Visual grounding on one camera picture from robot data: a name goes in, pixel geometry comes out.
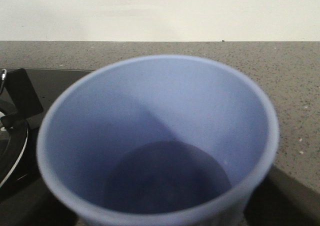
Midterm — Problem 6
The light blue ribbed cup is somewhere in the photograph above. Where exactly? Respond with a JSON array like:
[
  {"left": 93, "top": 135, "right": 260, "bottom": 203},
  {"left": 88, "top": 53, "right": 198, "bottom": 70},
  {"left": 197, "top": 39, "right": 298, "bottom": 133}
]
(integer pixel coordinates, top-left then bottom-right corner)
[{"left": 36, "top": 54, "right": 280, "bottom": 226}]

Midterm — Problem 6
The black metal pot support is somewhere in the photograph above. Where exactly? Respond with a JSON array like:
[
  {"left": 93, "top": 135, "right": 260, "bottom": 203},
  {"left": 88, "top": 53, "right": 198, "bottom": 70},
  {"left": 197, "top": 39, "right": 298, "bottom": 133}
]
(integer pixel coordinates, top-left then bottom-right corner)
[{"left": 0, "top": 68, "right": 44, "bottom": 188}]

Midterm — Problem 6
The black glass gas stove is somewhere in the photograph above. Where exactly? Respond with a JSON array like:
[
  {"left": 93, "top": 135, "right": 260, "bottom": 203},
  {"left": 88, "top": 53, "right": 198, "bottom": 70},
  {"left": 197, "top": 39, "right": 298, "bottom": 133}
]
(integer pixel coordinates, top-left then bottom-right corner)
[{"left": 0, "top": 69, "right": 86, "bottom": 226}]

